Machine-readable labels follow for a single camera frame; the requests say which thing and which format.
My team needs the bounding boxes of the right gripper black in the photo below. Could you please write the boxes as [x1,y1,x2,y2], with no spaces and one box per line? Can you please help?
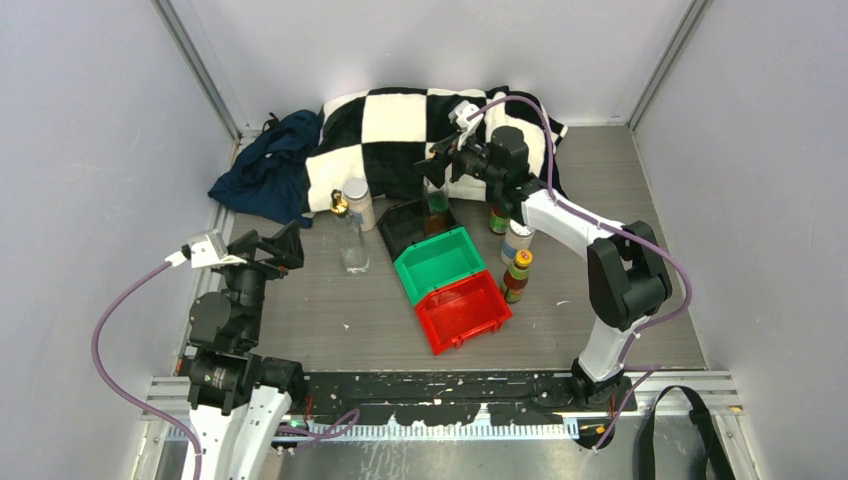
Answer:
[415,128,505,189]

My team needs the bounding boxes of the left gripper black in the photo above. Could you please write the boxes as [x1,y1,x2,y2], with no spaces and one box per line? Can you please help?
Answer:
[220,218,303,342]

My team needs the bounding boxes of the gold-top oil bottle brown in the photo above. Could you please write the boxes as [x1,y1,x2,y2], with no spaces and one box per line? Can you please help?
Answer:
[423,177,449,236]

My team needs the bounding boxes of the gold-top clear glass bottle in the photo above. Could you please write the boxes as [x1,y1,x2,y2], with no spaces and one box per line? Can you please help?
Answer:
[330,189,370,274]

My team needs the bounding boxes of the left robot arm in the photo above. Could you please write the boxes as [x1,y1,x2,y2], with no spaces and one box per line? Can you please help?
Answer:
[181,221,453,479]

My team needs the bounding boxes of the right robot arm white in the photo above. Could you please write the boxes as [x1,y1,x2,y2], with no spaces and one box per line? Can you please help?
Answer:
[415,127,673,411]

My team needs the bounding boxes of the dark blue cloth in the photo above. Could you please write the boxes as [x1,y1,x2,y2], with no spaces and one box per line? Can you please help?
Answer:
[208,110,321,228]

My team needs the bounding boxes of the black white checkered blanket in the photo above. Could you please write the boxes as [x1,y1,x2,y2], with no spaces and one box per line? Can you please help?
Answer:
[301,86,547,213]

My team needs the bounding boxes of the black plastic bin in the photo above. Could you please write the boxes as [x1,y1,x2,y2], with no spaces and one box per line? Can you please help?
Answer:
[377,199,461,261]

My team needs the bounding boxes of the yellow-capped sauce bottle far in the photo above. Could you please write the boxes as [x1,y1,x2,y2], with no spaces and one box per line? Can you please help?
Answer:
[489,205,510,236]

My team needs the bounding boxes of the yellow-capped sauce bottle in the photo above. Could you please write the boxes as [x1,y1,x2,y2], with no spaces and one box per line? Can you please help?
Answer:
[500,249,533,303]
[489,205,510,236]

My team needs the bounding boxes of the silver-lid spice jar left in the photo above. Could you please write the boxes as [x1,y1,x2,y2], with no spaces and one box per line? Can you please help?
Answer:
[342,178,376,232]

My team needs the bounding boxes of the silver-lid spice jar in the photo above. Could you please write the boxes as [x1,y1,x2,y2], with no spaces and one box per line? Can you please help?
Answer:
[500,220,536,265]
[342,178,376,232]

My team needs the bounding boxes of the green plastic bin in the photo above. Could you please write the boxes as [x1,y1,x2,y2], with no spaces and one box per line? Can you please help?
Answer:
[393,227,486,306]

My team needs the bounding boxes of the silver-lid spice jar right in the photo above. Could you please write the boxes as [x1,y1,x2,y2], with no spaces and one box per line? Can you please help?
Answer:
[500,220,536,265]

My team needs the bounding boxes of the yellow-capped sauce bottle near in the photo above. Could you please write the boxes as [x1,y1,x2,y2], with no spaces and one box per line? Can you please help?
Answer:
[500,249,533,303]

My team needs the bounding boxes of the red plastic bin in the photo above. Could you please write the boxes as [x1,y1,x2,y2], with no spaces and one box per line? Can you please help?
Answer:
[414,270,513,356]

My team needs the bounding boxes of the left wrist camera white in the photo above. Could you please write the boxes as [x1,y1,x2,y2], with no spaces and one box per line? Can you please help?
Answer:
[171,229,247,269]

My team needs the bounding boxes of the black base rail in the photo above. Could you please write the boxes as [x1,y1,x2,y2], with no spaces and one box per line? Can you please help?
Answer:
[290,370,632,427]

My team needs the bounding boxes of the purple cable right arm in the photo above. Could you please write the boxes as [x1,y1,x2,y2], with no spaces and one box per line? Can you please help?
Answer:
[466,94,694,452]

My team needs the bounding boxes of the black strap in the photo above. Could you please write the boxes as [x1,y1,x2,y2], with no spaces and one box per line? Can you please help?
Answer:
[637,385,737,480]

